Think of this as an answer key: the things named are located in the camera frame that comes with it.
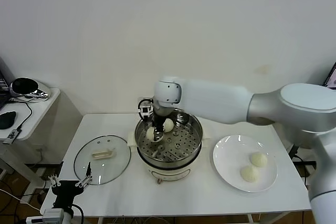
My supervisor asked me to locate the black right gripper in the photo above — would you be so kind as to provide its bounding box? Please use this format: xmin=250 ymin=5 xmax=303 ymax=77
xmin=152 ymin=106 xmax=172 ymax=143

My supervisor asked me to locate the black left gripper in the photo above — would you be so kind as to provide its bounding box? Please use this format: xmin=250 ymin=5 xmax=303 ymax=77
xmin=48 ymin=162 xmax=94 ymax=209

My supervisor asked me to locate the white steamed baozi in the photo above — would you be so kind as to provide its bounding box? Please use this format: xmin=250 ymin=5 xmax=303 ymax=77
xmin=240 ymin=165 xmax=260 ymax=183
xmin=249 ymin=152 xmax=268 ymax=168
xmin=162 ymin=119 xmax=174 ymax=133
xmin=145 ymin=127 xmax=163 ymax=143

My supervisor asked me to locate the round glass pot lid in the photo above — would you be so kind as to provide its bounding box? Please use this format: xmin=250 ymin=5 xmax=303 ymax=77
xmin=73 ymin=135 xmax=132 ymax=186

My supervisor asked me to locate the perforated steel steamer basket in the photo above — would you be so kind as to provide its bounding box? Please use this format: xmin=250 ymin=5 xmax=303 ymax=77
xmin=134 ymin=111 xmax=204 ymax=168

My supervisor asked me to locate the steel steamer pot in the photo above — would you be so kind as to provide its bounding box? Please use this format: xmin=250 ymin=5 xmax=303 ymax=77
xmin=127 ymin=126 xmax=211 ymax=185

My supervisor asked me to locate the white side table with mouse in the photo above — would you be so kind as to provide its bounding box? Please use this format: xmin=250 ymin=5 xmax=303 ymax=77
xmin=0 ymin=88 xmax=82 ymax=204

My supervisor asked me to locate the grey usb hub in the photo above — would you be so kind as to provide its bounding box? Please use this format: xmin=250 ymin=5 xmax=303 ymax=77
xmin=2 ymin=129 xmax=22 ymax=145

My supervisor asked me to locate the white round plate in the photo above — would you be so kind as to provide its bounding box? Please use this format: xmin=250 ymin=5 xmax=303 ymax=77
xmin=212 ymin=135 xmax=278 ymax=193

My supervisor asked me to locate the black computer mouse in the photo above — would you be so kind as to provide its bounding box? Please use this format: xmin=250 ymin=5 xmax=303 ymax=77
xmin=0 ymin=111 xmax=17 ymax=130

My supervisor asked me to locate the laptop beside chrome device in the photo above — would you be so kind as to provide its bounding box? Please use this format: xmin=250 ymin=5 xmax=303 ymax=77
xmin=0 ymin=57 xmax=16 ymax=109

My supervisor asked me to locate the grey laptop with lit screen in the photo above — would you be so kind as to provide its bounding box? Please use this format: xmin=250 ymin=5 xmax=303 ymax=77
xmin=325 ymin=62 xmax=336 ymax=90

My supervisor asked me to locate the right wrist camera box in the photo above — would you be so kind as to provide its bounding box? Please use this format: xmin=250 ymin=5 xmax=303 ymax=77
xmin=138 ymin=99 xmax=154 ymax=120

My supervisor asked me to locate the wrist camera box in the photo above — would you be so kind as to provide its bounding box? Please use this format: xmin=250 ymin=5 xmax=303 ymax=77
xmin=138 ymin=99 xmax=154 ymax=120
xmin=41 ymin=208 xmax=66 ymax=223

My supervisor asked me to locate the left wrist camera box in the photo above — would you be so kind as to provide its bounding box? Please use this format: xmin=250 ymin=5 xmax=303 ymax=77
xmin=41 ymin=208 xmax=66 ymax=223

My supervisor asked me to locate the thin black desk cable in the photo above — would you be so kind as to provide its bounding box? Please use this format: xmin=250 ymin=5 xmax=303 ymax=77
xmin=7 ymin=98 xmax=34 ymax=132

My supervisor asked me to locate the grey cable with black adapter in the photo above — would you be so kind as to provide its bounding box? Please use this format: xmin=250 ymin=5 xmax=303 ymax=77
xmin=288 ymin=144 xmax=300 ymax=158

